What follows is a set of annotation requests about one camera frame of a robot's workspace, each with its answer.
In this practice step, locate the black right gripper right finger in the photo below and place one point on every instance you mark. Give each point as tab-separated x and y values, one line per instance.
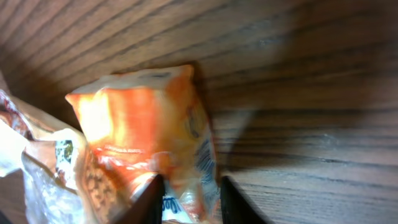
235	209

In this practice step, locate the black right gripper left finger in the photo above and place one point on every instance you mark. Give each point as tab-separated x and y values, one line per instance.
147	209

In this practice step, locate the small orange snack packet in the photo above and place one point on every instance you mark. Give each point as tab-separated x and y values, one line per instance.
138	125

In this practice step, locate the beige brown cookie pouch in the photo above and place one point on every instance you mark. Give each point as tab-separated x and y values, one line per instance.
62	180

